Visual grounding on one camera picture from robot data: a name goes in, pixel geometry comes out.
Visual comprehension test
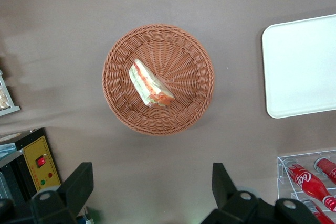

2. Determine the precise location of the red cola bottle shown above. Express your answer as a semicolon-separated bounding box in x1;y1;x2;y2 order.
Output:
301;199;334;224
287;163;336;212
314;157;336;186

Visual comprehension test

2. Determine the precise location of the black food warmer yellow panel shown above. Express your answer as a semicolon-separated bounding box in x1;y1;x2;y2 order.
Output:
0;128;63;201

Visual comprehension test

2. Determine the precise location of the cream plastic tray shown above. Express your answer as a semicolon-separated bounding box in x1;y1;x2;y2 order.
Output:
261;14;336;119

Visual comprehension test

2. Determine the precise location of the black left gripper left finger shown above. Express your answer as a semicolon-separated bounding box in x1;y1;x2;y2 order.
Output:
30;162;95;224

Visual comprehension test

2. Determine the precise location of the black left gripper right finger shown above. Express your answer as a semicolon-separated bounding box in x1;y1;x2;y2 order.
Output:
212;162;260;224

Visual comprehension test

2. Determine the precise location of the round brown wicker basket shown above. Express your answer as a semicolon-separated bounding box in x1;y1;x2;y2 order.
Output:
101;23;215;137

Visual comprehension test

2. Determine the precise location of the white snack tray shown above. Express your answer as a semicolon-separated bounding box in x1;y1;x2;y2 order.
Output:
0;69;21;117

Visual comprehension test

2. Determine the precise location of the beige packaged snack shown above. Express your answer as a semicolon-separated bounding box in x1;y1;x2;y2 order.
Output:
0;87;11;111

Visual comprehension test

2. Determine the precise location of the triangle sandwich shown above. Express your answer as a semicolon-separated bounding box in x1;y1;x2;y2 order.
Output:
128;58;176;108

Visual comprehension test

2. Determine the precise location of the clear acrylic bottle rack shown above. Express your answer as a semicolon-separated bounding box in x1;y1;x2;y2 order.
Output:
277;150;336;224

